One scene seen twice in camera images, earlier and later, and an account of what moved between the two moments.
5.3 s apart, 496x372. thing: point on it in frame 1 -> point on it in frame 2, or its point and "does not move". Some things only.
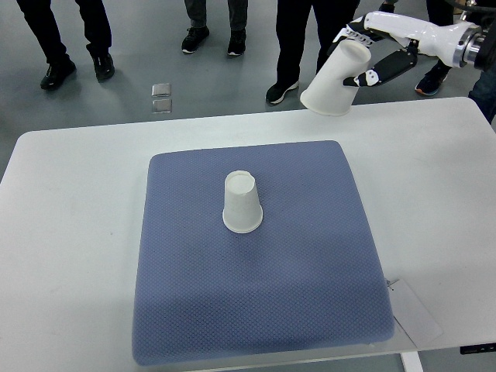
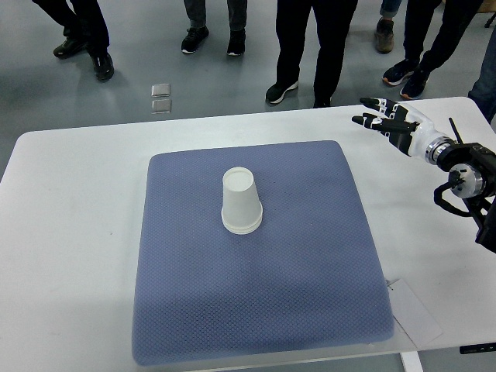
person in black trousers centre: [292, 26] does not move
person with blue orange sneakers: [440, 12] -> [458, 16]
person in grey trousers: [198, 30] does not move
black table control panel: [477, 348] does not move
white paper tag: [412, 316] does not move
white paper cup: [326, 93] -> [242, 210]
